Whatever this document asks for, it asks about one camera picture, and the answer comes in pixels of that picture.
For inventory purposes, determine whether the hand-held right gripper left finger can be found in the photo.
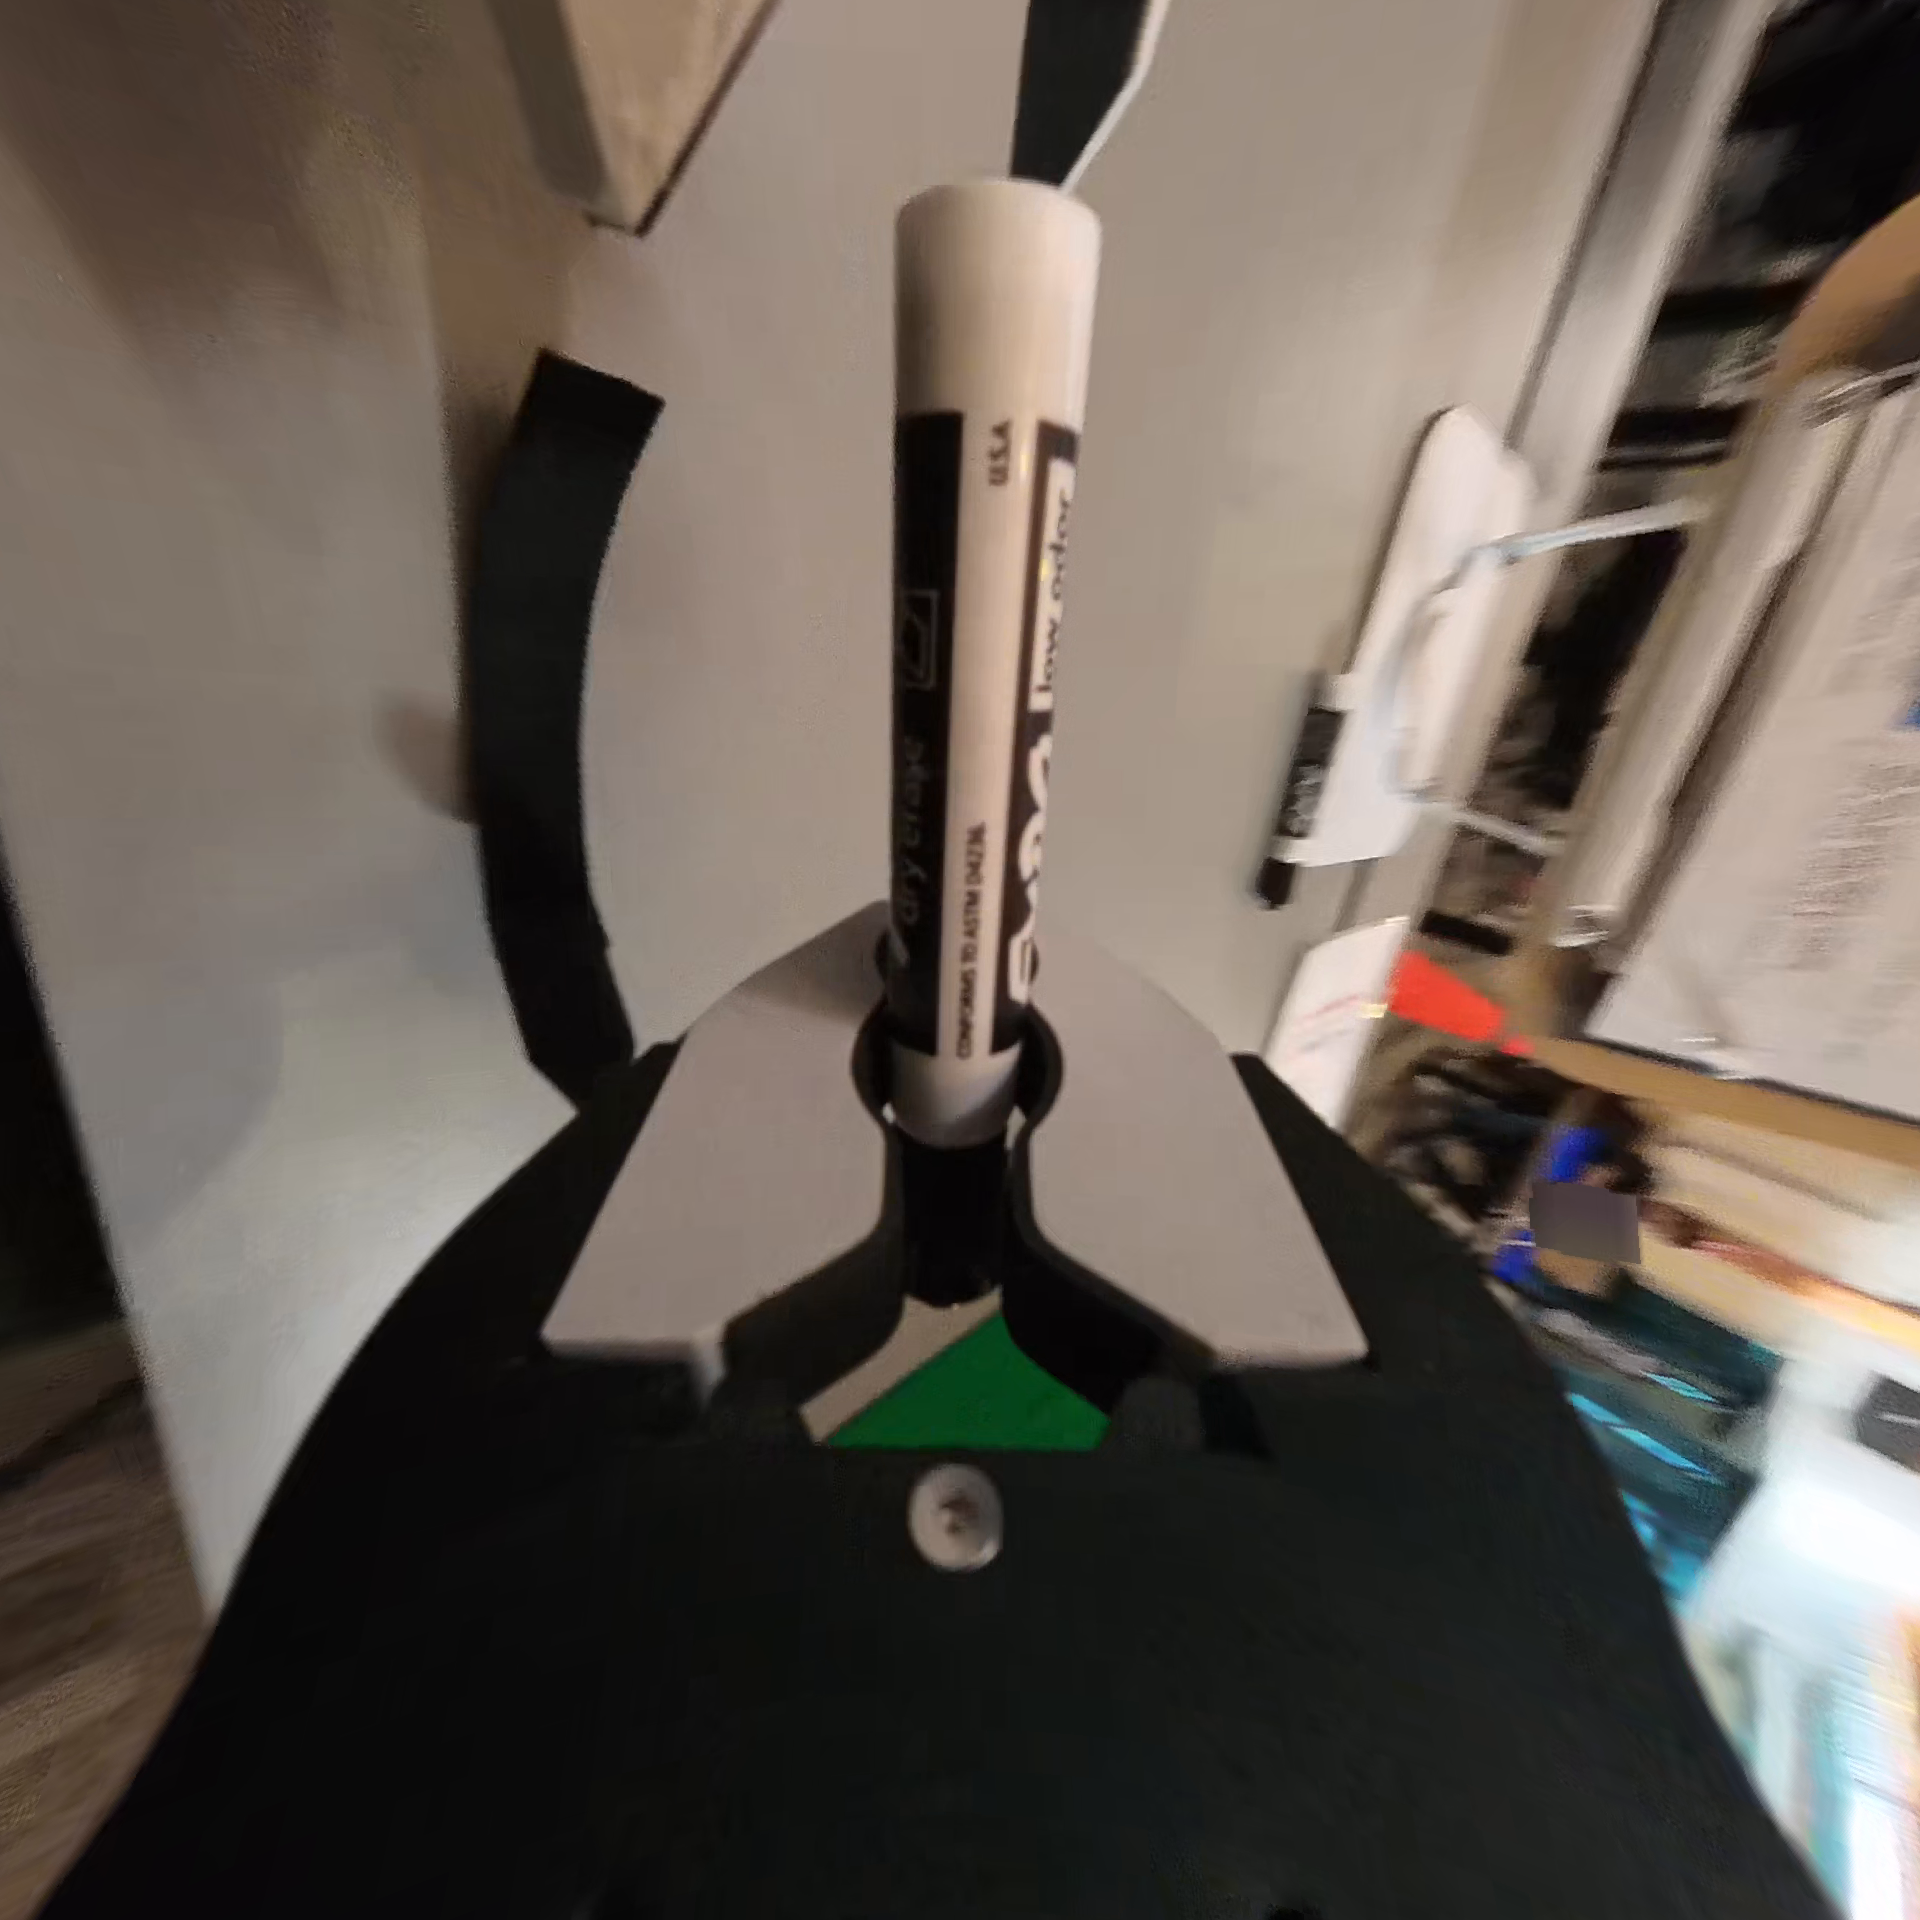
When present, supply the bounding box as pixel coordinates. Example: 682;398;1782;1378
540;897;906;1378

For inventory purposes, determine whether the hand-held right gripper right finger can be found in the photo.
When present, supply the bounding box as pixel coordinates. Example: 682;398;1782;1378
1018;937;1376;1370

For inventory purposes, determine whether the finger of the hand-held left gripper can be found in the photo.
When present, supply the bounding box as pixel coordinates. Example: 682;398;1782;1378
559;0;784;237
1009;0;1175;192

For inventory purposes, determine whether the black dry erase marker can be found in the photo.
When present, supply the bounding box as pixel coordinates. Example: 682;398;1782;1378
873;180;1105;1305

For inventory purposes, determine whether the black velcro strap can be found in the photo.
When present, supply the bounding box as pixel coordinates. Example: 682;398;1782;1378
465;347;665;1114

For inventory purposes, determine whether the red plastic piece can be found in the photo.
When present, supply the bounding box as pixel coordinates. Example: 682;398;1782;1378
1383;948;1537;1064

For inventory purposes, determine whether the green cloth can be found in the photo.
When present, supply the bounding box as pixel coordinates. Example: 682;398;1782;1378
824;1316;1115;1451

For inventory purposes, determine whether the small black object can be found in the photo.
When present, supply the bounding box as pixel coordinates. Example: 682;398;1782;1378
1258;672;1360;913

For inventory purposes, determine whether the printed paper sheet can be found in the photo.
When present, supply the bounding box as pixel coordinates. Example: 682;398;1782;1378
1583;358;1920;1121

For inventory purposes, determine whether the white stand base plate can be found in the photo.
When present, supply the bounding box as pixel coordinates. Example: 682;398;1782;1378
1332;404;1545;876

